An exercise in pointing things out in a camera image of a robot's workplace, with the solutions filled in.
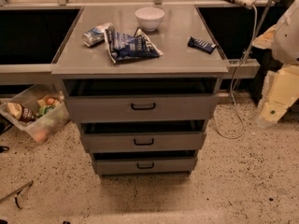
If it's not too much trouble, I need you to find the metal bar on floor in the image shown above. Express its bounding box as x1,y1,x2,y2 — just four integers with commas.
0,180,34,209

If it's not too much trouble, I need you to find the clear plastic bin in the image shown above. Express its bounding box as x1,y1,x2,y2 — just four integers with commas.
0,84,69,143

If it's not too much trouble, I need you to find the white bowl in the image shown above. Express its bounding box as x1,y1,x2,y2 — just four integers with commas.
135,7,164,32

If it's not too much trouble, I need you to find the grey drawer cabinet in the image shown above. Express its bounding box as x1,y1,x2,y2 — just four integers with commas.
50,5,231,178

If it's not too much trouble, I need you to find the grey bottom drawer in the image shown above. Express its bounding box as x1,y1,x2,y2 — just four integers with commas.
91,150,197,175

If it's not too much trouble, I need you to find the green packet in bin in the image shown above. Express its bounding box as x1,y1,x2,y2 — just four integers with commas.
38,105,55,116

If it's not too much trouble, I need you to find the crushed silver blue can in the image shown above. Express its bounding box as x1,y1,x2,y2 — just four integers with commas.
82,22,114,47

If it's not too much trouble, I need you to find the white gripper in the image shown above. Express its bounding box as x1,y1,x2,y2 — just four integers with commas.
257,64,299,128

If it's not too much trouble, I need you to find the brown snack bag in bin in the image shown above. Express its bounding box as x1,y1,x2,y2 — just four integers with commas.
7,103,36,123

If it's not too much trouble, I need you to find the dark blue snack bar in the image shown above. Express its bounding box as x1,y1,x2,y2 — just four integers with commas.
188,37,216,54

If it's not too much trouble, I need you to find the red apple in bin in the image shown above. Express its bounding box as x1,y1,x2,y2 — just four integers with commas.
46,97,55,105

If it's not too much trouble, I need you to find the white power cable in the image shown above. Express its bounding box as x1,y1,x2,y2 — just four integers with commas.
213,4,260,140

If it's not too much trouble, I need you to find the grey top drawer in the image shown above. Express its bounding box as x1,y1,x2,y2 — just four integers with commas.
63,79,218,123

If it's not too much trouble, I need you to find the blue chip bag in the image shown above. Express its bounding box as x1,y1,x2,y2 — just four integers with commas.
104,28,164,63

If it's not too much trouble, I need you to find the grey drawer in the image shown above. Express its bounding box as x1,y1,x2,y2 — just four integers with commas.
63,79,218,123
81,120,206,152
91,150,197,175

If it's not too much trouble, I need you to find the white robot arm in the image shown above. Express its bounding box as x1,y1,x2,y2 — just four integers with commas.
253,0,299,128

